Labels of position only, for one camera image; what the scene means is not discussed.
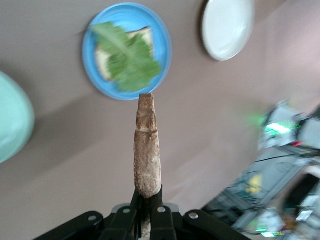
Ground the round-topped toasted bread slice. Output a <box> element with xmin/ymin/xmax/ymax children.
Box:
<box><xmin>133</xmin><ymin>93</ymin><xmax>163</xmax><ymax>240</ymax></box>

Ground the off-white round plate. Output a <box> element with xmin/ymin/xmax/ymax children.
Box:
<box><xmin>200</xmin><ymin>0</ymin><xmax>256</xmax><ymax>62</ymax></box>

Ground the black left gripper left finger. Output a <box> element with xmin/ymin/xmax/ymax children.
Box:
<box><xmin>32</xmin><ymin>188</ymin><xmax>146</xmax><ymax>240</ymax></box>

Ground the grey equipment rack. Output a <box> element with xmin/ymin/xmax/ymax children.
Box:
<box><xmin>202</xmin><ymin>147</ymin><xmax>320</xmax><ymax>240</ymax></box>

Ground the blue round plate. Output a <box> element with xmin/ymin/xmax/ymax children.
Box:
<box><xmin>81</xmin><ymin>2</ymin><xmax>174</xmax><ymax>102</ymax></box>

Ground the green lettuce leaf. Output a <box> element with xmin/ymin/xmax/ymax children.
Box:
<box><xmin>90</xmin><ymin>21</ymin><xmax>163</xmax><ymax>93</ymax></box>

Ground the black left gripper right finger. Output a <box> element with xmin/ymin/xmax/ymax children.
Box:
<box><xmin>149</xmin><ymin>183</ymin><xmax>252</xmax><ymax>240</ymax></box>

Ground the light green round plate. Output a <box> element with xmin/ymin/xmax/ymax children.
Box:
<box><xmin>0</xmin><ymin>70</ymin><xmax>36</xmax><ymax>165</ymax></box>

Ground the square bread slice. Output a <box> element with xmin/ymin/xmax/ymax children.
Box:
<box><xmin>94</xmin><ymin>25</ymin><xmax>155</xmax><ymax>83</ymax></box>

